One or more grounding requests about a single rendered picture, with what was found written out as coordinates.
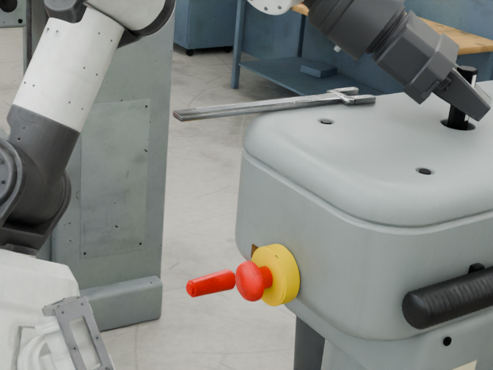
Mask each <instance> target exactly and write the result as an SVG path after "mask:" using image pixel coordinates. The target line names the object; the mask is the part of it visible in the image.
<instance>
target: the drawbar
mask: <svg viewBox="0 0 493 370"><path fill-rule="evenodd" d="M457 71H458V72H459V73H460V74H461V75H462V76H463V78H465V79H466V80H467V81H468V82H469V84H470V85H472V78H473V76H474V75H476V78H477V75H478V70H477V69H476V68H474V67H469V66H464V65H463V66H459V67H457ZM475 82H476V79H475ZM474 88H475V86H474ZM465 116H466V114H464V113H463V112H461V111H460V110H458V109H457V108H455V107H454V106H452V105H450V111H449V115H448V123H447V127H448V128H453V129H456V130H462V131H466V130H467V125H468V120H469V117H468V120H465ZM464 120H465V121H464Z"/></svg>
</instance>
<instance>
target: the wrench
mask: <svg viewBox="0 0 493 370"><path fill-rule="evenodd" d="M358 90H359V89H358V88H356V87H346V88H339V89H334V90H327V91H326V94H319V95H306V96H299V97H292V98H280V99H273V100H266V101H253V102H246V103H239V104H227V105H220V106H207V107H200V108H193V109H180V110H174V111H173V113H172V115H173V117H175V118H176V119H178V120H179V121H180V122H186V121H192V120H204V119H211V118H217V117H229V116H235V115H247V114H254V113H260V112H272V111H278V110H285V109H296V108H303V107H309V106H321V105H327V104H339V103H342V104H345V105H346V106H349V105H361V104H372V103H375V102H376V96H373V95H358ZM353 95H357V96H353ZM349 96H350V97H349Z"/></svg>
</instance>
